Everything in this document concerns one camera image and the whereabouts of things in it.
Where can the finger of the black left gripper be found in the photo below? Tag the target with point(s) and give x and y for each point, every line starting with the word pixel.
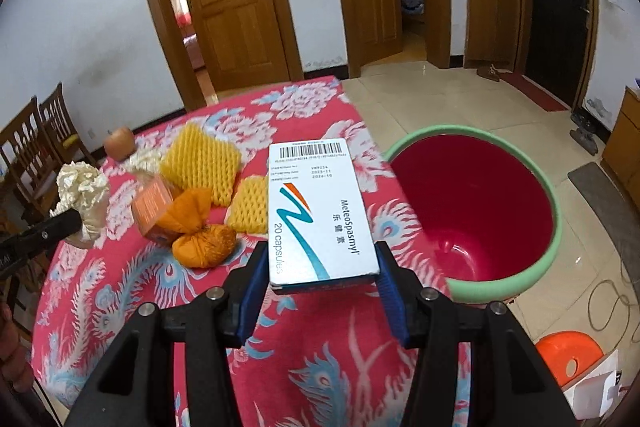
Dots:
pixel 16 250

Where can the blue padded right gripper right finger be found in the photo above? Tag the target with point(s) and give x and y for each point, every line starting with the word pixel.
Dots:
pixel 393 297

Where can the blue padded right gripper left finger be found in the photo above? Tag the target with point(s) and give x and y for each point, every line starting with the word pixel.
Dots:
pixel 253 283

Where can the white medicine box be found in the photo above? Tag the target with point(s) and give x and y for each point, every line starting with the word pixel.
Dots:
pixel 318 230

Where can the white tissue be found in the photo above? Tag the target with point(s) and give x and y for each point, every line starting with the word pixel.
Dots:
pixel 86 189
pixel 144 163

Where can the person's left hand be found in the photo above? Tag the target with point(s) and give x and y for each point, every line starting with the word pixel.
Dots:
pixel 14 366

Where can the orange tied plastic bag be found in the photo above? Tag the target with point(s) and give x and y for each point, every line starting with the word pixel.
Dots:
pixel 197 243

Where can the small yellow foam fruit net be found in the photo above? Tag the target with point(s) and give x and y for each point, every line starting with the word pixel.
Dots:
pixel 248 212

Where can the wooden chair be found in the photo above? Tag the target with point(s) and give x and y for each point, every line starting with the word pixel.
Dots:
pixel 31 163
pixel 61 131

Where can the red floral tablecloth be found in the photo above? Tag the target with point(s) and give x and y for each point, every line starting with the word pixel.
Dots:
pixel 322 358

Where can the red basin with green rim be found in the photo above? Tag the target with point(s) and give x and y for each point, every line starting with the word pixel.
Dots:
pixel 489 214

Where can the small orange carton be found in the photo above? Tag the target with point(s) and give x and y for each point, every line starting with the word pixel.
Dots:
pixel 149 205

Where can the large yellow foam fruit net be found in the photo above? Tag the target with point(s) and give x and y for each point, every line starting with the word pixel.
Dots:
pixel 197 160

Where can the apple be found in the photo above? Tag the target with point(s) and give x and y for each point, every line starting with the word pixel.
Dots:
pixel 120 144

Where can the orange plastic stool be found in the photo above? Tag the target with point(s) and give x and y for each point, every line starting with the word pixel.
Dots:
pixel 569 354

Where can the white power adapter box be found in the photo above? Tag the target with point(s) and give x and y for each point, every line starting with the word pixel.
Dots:
pixel 592 395

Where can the brown shoe by panel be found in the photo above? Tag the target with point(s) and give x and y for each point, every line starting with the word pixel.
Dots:
pixel 489 72

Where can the grey floor mat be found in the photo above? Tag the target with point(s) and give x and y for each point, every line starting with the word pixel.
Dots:
pixel 619 218

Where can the red door mat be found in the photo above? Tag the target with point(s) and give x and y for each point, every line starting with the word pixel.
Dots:
pixel 534 93

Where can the grey slippers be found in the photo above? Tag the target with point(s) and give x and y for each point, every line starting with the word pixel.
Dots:
pixel 583 134

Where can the wooden cabinet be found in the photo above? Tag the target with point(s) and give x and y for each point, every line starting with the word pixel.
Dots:
pixel 622 152

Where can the black entrance door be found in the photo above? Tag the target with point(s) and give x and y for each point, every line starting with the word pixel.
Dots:
pixel 557 46

